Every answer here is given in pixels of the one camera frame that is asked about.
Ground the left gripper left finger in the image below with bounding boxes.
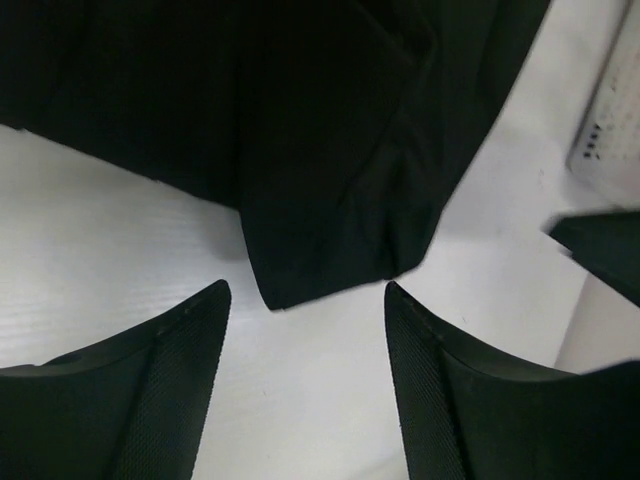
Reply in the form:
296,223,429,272
1,280,230,479

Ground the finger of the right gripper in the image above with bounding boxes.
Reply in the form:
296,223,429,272
546,210,640,295

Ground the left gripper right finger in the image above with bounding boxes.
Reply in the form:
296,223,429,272
384,283,639,479

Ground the black pleated skirt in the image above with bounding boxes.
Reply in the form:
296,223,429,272
1,1,549,310

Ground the white laundry basket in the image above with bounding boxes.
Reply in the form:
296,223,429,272
568,1,639,204

